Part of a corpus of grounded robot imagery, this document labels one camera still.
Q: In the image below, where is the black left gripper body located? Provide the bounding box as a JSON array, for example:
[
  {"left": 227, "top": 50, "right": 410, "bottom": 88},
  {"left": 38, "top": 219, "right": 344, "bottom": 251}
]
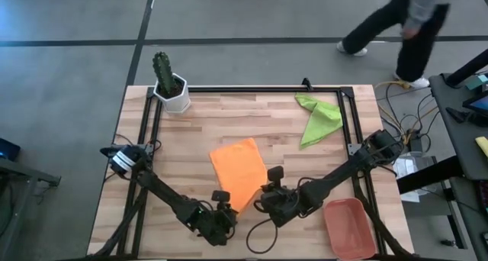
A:
[{"left": 209, "top": 209, "right": 239, "bottom": 237}]

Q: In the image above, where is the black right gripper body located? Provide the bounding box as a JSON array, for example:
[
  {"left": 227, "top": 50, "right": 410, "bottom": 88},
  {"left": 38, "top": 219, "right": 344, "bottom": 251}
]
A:
[{"left": 258, "top": 186, "right": 306, "bottom": 227}]

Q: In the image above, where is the orange microfiber towel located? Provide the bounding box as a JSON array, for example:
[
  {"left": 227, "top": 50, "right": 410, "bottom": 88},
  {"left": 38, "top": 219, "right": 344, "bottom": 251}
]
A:
[{"left": 209, "top": 137, "right": 268, "bottom": 213}]

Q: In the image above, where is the green microfiber towel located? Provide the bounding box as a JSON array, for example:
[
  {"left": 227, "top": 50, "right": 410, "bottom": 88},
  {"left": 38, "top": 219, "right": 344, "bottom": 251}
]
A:
[{"left": 294, "top": 92, "right": 344, "bottom": 150}]

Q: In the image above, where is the pink plastic basket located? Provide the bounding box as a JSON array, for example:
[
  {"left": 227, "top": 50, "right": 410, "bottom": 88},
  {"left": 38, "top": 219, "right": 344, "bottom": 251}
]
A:
[{"left": 323, "top": 198, "right": 377, "bottom": 260}]

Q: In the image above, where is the white plant pot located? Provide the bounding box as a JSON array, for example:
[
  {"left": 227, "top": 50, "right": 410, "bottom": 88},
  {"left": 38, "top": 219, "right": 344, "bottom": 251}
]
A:
[{"left": 152, "top": 72, "right": 191, "bottom": 114}]

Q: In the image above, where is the clear plastic bin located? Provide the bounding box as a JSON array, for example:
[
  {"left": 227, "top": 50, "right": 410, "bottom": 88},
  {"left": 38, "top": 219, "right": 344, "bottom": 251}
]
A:
[{"left": 392, "top": 150, "right": 434, "bottom": 204}]

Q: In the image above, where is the black power strip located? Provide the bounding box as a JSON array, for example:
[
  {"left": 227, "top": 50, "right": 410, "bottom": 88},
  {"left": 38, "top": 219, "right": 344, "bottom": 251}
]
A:
[{"left": 406, "top": 129, "right": 424, "bottom": 153}]

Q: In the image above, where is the black desk leg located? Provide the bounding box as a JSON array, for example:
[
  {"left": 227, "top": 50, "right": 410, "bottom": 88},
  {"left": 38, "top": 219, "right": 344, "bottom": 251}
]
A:
[{"left": 396, "top": 156, "right": 464, "bottom": 195}]

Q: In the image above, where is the green cactus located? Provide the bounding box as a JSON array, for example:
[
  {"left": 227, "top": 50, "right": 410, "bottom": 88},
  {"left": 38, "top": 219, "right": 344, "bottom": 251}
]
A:
[{"left": 152, "top": 50, "right": 175, "bottom": 96}]

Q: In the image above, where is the black side desk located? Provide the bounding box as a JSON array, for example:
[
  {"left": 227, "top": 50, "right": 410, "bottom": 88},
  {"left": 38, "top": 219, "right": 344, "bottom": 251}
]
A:
[{"left": 429, "top": 72, "right": 488, "bottom": 182}]

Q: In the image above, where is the black handheld device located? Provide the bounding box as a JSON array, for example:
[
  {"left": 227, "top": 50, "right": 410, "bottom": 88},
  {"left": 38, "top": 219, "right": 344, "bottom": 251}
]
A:
[{"left": 445, "top": 107, "right": 474, "bottom": 124}]

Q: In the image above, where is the person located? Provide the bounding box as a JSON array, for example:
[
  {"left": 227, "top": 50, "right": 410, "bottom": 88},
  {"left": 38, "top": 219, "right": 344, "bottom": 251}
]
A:
[{"left": 335, "top": 0, "right": 470, "bottom": 89}]

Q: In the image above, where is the black equipment stand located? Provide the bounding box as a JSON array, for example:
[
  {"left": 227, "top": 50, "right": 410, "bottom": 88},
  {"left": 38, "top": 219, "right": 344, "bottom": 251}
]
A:
[{"left": 0, "top": 153, "right": 62, "bottom": 261}]

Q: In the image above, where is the yellow cloth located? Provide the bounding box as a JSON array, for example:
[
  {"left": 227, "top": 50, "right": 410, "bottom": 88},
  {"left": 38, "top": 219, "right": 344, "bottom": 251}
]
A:
[{"left": 474, "top": 136, "right": 488, "bottom": 158}]

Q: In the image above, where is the black tablet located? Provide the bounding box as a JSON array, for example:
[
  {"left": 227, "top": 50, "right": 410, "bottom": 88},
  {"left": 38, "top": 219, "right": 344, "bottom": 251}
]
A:
[{"left": 462, "top": 91, "right": 488, "bottom": 117}]

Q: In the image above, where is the blue device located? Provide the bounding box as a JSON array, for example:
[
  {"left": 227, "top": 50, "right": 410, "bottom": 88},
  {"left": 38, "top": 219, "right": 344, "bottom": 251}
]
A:
[{"left": 0, "top": 137, "right": 22, "bottom": 162}]

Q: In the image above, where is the teal box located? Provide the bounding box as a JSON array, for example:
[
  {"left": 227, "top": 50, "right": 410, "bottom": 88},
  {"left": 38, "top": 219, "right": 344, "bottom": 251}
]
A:
[{"left": 465, "top": 72, "right": 488, "bottom": 91}]

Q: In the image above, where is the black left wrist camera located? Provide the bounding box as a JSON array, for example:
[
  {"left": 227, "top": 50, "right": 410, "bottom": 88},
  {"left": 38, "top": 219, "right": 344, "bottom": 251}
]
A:
[{"left": 211, "top": 190, "right": 232, "bottom": 211}]

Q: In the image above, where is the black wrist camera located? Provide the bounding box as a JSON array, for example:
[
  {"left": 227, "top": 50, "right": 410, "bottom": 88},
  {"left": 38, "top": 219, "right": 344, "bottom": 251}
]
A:
[
  {"left": 211, "top": 190, "right": 232, "bottom": 211},
  {"left": 266, "top": 165, "right": 285, "bottom": 185}
]

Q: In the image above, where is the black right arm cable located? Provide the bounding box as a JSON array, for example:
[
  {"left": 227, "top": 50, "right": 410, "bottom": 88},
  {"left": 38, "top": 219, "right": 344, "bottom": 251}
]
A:
[{"left": 246, "top": 217, "right": 279, "bottom": 255}]

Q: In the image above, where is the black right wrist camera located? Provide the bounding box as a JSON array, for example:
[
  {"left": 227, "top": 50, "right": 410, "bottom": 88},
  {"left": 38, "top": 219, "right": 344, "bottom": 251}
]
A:
[{"left": 266, "top": 165, "right": 285, "bottom": 185}]

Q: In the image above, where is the black metal table frame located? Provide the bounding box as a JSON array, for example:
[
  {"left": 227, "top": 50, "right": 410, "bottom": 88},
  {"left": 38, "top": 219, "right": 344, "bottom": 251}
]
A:
[{"left": 91, "top": 85, "right": 415, "bottom": 260}]

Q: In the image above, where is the yellow floor cable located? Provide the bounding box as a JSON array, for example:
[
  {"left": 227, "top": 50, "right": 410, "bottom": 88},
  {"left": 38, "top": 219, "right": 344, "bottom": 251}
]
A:
[{"left": 375, "top": 79, "right": 413, "bottom": 140}]

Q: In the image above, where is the black desk post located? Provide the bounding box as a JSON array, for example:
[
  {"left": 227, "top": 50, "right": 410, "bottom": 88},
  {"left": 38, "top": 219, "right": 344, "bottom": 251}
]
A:
[{"left": 445, "top": 49, "right": 488, "bottom": 87}]

